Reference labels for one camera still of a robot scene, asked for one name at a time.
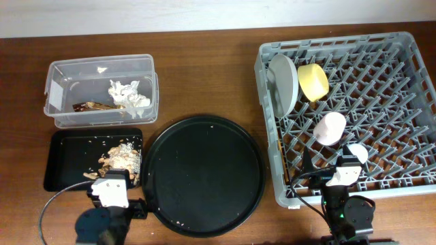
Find blue cup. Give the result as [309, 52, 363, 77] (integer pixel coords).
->
[336, 144, 369, 167]

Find pink cup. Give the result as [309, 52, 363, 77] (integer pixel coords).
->
[313, 112, 346, 146]

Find yellow bowl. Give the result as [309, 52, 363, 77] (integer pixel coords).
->
[297, 63, 329, 102]

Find grey plate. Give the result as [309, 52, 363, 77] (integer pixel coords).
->
[267, 54, 299, 118]

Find wooden chopstick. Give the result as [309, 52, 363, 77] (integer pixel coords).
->
[278, 140, 290, 184]

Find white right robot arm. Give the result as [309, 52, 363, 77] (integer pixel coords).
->
[300, 146, 375, 245]

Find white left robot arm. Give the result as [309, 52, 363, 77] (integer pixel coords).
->
[75, 199, 148, 245]

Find grey dishwasher rack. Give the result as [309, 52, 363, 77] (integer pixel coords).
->
[254, 32, 435, 209]

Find clear plastic waste bin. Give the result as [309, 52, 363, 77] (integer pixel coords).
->
[44, 54, 159, 129]

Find food scraps pile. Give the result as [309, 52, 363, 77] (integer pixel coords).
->
[82, 139, 142, 186]

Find round black tray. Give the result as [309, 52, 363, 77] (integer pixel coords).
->
[140, 115, 266, 238]

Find black rectangular tray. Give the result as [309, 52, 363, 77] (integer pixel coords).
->
[43, 128, 142, 192]

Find crumpled white tissue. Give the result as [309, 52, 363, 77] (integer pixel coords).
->
[108, 80, 151, 118]

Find brown snack wrapper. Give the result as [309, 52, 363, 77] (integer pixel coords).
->
[72, 101, 125, 112]

